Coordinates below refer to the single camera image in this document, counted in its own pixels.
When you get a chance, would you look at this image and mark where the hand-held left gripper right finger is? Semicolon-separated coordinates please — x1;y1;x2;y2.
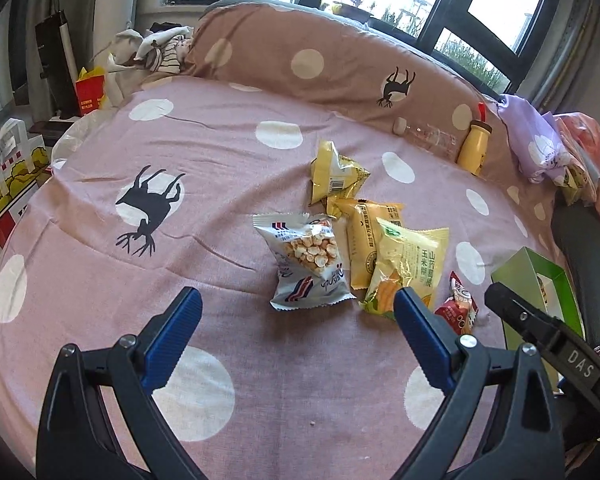
393;286;567;480

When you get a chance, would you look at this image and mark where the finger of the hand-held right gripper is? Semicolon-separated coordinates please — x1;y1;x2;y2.
484;282;600;412

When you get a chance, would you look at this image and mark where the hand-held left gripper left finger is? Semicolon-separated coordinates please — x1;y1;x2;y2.
36;286;204;480

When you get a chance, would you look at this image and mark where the yellow-green corn snack packet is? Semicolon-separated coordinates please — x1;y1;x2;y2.
359;217;451;322

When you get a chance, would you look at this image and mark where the green cardboard box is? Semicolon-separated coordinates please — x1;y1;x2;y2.
490;246;587;393

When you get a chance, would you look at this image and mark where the white popcorn snack packet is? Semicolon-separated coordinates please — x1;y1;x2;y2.
252;212;358;313

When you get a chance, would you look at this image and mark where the yellow triangular snack packet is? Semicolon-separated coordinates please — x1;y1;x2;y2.
307;139;372;207

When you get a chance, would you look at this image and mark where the small red snack packet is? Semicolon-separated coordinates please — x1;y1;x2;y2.
434;270;481;336

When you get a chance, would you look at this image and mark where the grey sofa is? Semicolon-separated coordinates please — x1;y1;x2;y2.
550;142;600;356

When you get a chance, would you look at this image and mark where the yellow printed cloth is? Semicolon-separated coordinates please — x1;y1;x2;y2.
560;165;595;206

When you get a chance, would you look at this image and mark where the pink polka dot bedsheet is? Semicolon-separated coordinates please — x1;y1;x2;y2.
0;75;561;480

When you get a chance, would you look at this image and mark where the yellow bear bottle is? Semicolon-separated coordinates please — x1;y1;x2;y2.
455;101;494;177

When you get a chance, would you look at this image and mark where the clear plastic bottle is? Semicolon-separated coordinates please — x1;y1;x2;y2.
392;116;462;162

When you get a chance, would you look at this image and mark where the purple printed cloth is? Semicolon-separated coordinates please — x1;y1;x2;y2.
496;94;572;187

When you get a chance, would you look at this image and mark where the white printed paper bag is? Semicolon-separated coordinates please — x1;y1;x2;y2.
0;117;51;251

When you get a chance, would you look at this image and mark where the red paper bag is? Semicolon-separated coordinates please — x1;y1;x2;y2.
75;67;107;118

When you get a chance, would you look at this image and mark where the white clothes pile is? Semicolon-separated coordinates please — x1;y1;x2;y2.
105;22;199;108

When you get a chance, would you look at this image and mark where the black upright device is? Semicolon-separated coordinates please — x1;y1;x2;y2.
35;15;78;121

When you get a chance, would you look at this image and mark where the brown polka dot cushion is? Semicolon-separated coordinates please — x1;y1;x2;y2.
184;2;556;251

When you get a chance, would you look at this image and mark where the white upright object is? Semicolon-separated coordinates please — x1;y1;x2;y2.
95;0;134;61

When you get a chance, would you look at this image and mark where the black window frame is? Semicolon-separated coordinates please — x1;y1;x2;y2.
167;0;566;93

